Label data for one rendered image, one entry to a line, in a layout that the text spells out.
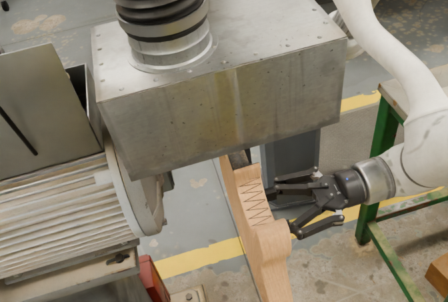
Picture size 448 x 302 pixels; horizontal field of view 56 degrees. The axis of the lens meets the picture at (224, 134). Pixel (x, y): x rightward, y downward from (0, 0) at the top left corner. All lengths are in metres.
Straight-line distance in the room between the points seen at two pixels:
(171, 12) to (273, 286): 0.50
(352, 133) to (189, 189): 0.98
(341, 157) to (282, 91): 1.89
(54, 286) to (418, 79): 0.75
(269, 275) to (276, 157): 1.17
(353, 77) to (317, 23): 2.39
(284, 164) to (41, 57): 1.51
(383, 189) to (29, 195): 0.64
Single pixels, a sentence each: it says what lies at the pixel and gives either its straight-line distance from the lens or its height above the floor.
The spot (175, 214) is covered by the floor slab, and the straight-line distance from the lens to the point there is 2.25.
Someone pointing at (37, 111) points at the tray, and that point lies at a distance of 0.60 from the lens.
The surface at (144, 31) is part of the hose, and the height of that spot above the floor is 1.58.
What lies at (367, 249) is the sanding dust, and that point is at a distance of 2.11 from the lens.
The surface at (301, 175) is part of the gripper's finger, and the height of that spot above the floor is 1.11.
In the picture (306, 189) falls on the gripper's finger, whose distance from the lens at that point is 0.89.
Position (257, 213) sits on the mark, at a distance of 0.72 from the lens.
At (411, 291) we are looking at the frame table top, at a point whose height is 0.22.
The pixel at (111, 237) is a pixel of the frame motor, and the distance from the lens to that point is 0.74.
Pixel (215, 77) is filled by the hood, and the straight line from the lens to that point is 0.49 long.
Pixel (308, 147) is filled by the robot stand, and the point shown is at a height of 0.42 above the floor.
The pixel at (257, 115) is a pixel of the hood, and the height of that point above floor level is 1.44.
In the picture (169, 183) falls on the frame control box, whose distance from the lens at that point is 1.14.
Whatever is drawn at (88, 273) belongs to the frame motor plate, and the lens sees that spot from 0.85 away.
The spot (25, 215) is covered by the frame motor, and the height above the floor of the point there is 1.31.
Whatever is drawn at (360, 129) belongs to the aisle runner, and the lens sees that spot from 2.58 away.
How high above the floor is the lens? 1.82
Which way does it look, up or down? 45 degrees down
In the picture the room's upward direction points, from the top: 10 degrees counter-clockwise
